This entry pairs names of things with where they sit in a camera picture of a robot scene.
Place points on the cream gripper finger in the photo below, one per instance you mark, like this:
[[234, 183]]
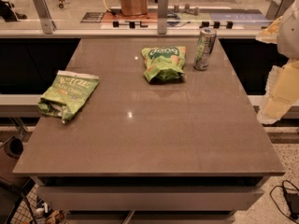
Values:
[[269, 35], [281, 92]]

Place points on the silver redbull can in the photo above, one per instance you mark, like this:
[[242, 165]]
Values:
[[204, 48]]

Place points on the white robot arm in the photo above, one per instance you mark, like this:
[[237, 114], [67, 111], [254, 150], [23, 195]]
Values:
[[288, 37]]

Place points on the green snack bag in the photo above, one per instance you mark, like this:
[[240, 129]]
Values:
[[164, 63]]

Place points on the green jalapeno chip bag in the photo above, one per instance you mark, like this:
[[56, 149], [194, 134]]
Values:
[[67, 95]]

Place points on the right metal glass bracket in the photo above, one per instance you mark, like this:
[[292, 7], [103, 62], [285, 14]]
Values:
[[277, 8]]

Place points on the metal glass bracket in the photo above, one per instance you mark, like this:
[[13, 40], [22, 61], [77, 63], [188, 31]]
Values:
[[162, 17], [277, 8], [44, 16]]

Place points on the middle metal glass bracket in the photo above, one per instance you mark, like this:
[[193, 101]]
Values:
[[162, 17]]

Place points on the black power adapter with cable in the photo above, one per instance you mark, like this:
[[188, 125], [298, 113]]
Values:
[[291, 196]]

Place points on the left metal glass bracket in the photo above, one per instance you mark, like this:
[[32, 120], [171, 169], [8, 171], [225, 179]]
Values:
[[44, 16]]

